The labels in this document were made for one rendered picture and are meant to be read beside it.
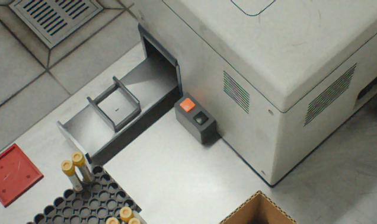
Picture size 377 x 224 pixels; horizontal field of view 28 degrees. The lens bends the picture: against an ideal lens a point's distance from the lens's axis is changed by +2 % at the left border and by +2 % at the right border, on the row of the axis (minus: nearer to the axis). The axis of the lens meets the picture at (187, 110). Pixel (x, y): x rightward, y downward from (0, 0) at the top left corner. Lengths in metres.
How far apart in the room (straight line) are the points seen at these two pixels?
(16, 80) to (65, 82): 0.14
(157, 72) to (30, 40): 1.18
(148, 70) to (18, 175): 0.24
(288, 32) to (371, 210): 0.34
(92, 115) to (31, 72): 1.13
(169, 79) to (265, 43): 0.30
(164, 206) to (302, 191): 0.19
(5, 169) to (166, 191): 0.24
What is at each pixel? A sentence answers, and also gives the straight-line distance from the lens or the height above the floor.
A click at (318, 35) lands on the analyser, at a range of 0.82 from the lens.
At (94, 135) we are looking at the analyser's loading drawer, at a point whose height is 0.91.
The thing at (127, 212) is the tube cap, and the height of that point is 0.99.
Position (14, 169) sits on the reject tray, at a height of 0.88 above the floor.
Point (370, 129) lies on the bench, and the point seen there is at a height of 0.88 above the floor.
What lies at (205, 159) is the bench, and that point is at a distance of 1.07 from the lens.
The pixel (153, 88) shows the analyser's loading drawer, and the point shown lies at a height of 0.91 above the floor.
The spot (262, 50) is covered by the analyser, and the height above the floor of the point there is 1.17.
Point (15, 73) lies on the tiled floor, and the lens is 2.20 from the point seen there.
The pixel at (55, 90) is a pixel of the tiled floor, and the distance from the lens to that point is 2.15.
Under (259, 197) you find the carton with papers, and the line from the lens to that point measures 0.92.
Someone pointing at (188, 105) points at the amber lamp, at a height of 0.93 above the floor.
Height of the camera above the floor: 1.88
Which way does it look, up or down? 65 degrees down
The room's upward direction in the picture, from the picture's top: 7 degrees counter-clockwise
